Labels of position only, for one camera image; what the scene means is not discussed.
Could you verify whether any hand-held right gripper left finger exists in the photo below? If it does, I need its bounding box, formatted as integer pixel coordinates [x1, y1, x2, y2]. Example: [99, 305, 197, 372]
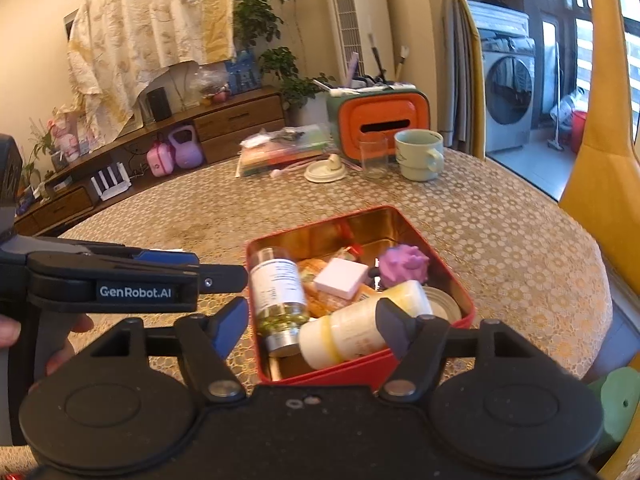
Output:
[87, 296, 250, 402]

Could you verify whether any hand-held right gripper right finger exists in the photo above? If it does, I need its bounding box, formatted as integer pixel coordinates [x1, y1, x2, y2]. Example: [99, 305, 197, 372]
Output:
[375, 297, 556, 403]

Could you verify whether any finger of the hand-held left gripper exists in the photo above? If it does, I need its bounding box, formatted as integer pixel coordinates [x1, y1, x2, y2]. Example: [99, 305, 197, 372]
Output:
[197, 263, 250, 295]
[74, 243, 201, 269]

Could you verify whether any foam-wrapped white bottle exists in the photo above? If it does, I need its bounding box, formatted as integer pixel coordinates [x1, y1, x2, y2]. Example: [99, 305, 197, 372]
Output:
[298, 280, 433, 370]

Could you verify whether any glass bottle of yellow capsules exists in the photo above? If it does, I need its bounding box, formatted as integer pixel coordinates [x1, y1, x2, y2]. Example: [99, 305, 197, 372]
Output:
[248, 246, 309, 358]

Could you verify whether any purple spiky toy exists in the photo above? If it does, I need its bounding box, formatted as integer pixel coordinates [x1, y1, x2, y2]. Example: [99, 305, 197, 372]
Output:
[372, 244, 431, 288]

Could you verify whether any small white box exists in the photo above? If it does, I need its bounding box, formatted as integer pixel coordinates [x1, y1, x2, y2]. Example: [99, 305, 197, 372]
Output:
[313, 258, 369, 301]

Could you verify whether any orange snack packet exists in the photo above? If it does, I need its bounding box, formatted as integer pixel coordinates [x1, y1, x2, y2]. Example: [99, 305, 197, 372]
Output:
[297, 247, 381, 318]

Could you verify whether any red tin box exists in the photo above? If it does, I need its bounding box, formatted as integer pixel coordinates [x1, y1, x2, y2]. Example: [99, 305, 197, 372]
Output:
[244, 205, 477, 387]

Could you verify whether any person's left hand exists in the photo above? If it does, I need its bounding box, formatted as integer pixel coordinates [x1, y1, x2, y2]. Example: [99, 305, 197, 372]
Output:
[0, 312, 96, 377]

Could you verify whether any white router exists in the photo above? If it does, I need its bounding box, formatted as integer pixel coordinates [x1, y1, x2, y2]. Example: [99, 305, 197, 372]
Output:
[90, 162, 132, 202]

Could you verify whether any purple kettlebell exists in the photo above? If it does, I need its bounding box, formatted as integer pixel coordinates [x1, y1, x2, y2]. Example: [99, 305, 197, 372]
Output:
[167, 125, 204, 169]

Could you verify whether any pink pen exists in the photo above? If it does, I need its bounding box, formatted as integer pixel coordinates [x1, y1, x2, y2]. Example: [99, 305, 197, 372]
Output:
[270, 161, 322, 179]

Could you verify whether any small potted plant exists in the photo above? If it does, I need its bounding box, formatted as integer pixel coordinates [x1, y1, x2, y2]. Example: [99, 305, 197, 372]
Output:
[27, 120, 57, 173]

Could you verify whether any stack of books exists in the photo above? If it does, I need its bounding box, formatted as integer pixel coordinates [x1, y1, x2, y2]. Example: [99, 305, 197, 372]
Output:
[236, 125, 337, 178]

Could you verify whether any cream lid with figure knob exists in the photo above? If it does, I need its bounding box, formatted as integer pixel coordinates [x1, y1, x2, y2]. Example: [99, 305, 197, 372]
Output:
[304, 154, 346, 183]

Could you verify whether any pink doll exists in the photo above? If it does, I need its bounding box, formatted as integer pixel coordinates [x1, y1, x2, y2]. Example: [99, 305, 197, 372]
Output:
[47, 115, 81, 162]

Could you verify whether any wooden cabinet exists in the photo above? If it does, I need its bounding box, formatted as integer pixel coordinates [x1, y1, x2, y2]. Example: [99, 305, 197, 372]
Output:
[12, 85, 287, 238]

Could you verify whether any black speaker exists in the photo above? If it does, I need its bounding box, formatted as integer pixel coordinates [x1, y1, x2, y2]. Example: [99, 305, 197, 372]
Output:
[146, 87, 172, 122]

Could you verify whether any clear drinking glass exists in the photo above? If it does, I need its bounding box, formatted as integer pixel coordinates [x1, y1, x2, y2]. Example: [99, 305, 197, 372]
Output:
[358, 135, 392, 181]

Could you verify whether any pale green mug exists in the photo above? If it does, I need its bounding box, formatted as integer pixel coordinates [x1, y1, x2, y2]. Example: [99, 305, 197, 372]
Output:
[394, 129, 445, 182]

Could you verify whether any clear bag of fruit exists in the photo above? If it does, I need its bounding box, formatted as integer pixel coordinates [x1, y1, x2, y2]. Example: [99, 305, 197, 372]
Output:
[197, 67, 232, 106]

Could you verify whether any blue picture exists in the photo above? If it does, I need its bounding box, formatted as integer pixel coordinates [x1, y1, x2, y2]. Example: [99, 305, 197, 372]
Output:
[224, 52, 262, 96]

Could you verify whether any green and orange storage box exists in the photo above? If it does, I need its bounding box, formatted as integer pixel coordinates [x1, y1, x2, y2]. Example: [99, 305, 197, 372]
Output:
[326, 82, 432, 161]

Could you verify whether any floral cloth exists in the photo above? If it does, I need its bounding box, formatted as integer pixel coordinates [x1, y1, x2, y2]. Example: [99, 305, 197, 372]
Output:
[66, 0, 238, 141]

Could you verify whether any green plush toy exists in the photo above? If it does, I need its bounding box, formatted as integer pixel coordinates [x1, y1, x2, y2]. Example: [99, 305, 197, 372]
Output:
[587, 366, 640, 457]

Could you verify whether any tall potted plant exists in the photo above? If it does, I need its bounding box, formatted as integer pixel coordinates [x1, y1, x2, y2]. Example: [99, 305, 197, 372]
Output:
[232, 0, 336, 111]

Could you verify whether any washing machine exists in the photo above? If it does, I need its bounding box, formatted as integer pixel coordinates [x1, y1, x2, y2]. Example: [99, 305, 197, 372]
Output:
[467, 0, 537, 153]

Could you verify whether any yellow giraffe statue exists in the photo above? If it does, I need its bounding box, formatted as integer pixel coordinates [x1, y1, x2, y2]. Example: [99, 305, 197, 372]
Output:
[557, 0, 640, 376]

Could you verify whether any red bucket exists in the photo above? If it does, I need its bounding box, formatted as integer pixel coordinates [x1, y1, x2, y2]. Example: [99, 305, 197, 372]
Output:
[572, 110, 589, 154]

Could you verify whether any mop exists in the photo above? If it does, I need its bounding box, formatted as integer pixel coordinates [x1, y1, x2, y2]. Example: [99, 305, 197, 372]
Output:
[547, 42, 567, 151]

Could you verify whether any striped curtain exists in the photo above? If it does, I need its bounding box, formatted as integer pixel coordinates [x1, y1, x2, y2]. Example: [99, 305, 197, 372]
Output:
[425, 0, 486, 158]

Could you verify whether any white tower air conditioner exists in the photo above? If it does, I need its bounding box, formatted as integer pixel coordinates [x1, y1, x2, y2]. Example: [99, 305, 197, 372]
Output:
[325, 0, 391, 88]

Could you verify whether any black handled brush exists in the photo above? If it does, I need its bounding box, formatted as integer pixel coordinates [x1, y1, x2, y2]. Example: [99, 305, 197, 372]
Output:
[367, 34, 386, 81]

